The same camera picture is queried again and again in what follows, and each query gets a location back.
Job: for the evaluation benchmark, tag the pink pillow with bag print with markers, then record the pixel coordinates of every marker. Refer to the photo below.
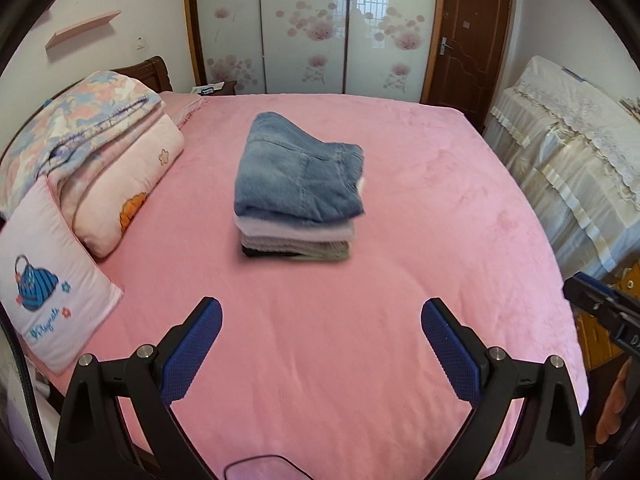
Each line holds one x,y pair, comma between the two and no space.
50,270

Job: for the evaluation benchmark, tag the folded floral quilt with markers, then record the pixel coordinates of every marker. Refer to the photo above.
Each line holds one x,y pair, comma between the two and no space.
75,110

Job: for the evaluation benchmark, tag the furniture under cream lace cover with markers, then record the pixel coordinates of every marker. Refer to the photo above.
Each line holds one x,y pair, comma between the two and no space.
565,160

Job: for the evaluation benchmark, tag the folded grey knit garment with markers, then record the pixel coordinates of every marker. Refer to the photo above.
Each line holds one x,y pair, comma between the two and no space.
310,249

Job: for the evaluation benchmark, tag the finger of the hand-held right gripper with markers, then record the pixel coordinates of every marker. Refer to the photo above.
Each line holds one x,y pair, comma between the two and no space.
592,302

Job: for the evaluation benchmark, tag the blue denim jacket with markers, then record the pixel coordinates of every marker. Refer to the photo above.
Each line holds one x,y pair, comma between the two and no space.
290,175

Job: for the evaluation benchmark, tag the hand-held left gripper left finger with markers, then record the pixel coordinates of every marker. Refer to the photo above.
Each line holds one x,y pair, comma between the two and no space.
192,350

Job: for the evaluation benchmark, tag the dark wooden headboard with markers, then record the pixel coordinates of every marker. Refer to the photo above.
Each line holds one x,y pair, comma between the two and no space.
155,72

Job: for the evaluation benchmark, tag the brown wooden door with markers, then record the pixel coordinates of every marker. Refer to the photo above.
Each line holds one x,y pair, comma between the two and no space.
465,60

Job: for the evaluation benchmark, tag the person's right hand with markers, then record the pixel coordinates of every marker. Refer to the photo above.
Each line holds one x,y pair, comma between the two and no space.
614,405

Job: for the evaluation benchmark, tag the pink wall shelf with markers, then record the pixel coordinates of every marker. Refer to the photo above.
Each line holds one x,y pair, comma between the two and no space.
80,30

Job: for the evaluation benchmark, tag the folded black garment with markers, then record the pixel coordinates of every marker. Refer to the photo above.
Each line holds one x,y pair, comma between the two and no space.
255,252

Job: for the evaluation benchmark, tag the folded pink quilt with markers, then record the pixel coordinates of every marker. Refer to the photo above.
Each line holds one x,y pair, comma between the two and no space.
130,175

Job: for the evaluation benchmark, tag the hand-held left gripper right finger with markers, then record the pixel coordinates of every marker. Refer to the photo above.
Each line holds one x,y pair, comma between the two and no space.
450,355

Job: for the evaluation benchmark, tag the light wooden drawer cabinet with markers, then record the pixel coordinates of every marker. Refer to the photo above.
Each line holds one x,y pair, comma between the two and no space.
595,340

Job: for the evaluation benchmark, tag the floral sliding door wardrobe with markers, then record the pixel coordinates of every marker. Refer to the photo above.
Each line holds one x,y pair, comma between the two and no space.
300,10

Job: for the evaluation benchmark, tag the folded white fleece garment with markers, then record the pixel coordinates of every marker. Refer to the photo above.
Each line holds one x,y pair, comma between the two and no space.
300,230

